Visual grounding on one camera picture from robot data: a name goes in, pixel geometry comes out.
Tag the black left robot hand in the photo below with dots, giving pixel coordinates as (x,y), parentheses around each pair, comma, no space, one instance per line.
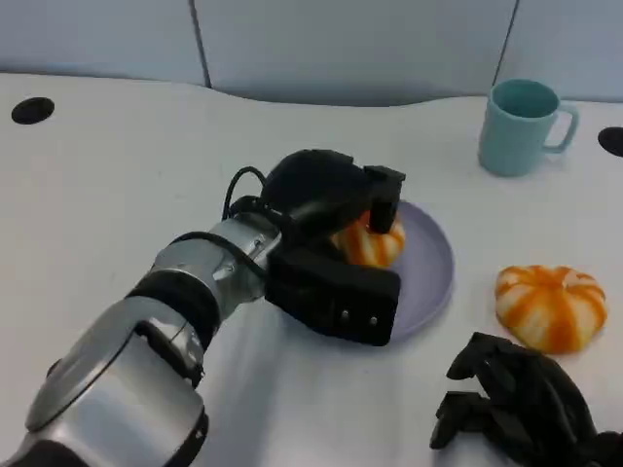
(316,190)

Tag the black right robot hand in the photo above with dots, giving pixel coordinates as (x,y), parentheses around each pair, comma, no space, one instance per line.
(535,408)

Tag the small orange white bread roll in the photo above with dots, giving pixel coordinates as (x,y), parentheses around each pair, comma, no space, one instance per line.
(375,248)

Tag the large orange white bread roll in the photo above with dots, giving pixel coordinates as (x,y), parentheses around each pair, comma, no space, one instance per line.
(550,306)

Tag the lilac plate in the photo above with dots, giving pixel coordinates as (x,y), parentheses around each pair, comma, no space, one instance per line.
(426,272)

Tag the pale green mug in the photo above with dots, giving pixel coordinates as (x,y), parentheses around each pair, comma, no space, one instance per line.
(511,141)

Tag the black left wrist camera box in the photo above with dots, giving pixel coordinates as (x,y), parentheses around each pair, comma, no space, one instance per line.
(336,297)

